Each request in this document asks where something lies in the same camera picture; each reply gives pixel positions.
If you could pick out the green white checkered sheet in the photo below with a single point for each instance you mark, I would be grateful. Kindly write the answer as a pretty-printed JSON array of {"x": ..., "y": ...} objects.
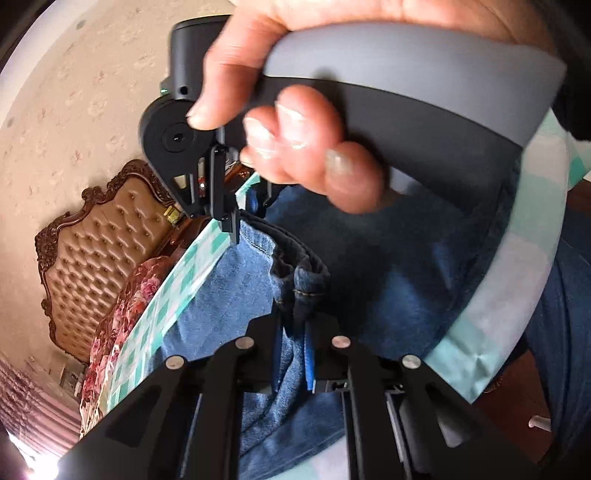
[{"x": 508, "y": 295}]

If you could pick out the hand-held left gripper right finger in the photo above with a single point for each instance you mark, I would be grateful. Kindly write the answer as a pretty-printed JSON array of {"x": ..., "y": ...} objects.
[{"x": 369, "y": 374}]

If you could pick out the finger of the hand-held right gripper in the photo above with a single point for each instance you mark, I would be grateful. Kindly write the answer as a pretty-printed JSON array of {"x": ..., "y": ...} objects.
[
  {"x": 268, "y": 196},
  {"x": 226, "y": 203}
]

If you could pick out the tufted carved wooden headboard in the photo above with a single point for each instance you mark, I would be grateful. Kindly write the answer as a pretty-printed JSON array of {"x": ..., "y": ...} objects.
[{"x": 92, "y": 258}]

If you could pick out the person's right hand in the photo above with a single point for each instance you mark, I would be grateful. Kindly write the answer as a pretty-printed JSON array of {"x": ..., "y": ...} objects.
[{"x": 304, "y": 134}]

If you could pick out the pink curtain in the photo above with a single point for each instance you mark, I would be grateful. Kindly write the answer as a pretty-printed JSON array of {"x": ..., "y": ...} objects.
[{"x": 37, "y": 406}]

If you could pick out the yellow jar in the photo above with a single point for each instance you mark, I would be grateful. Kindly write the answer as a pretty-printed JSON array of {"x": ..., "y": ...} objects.
[{"x": 173, "y": 215}]

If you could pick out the dark wooden nightstand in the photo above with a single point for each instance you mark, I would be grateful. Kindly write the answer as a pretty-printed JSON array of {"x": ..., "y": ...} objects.
[{"x": 178, "y": 237}]

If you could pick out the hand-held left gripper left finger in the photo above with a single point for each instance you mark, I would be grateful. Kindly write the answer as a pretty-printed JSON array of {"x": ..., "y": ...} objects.
[{"x": 221, "y": 369}]

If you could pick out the small bedside table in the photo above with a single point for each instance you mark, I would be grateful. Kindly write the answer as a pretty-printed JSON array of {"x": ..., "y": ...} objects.
[{"x": 71, "y": 381}]

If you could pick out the blue denim pants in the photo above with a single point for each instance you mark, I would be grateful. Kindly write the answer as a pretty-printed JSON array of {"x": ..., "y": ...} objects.
[{"x": 392, "y": 286}]

